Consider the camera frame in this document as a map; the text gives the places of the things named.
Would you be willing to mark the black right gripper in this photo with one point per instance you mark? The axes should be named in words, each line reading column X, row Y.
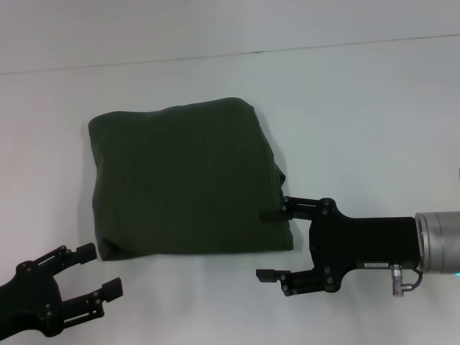
column 359, row 244

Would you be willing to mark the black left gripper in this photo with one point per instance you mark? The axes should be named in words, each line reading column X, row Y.
column 25, row 305

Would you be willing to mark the dark green FREE t-shirt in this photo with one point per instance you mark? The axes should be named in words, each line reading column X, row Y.
column 187, row 172

